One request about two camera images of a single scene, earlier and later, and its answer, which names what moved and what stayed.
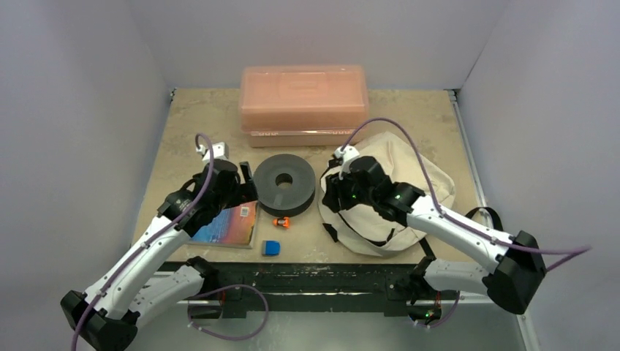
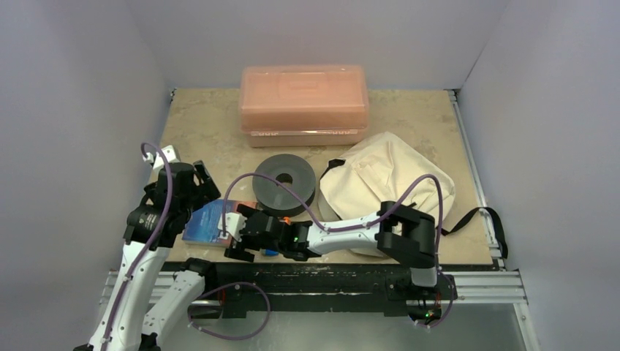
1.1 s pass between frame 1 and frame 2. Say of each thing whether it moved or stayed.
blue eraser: stayed
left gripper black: moved
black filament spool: stayed
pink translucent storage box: stayed
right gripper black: moved
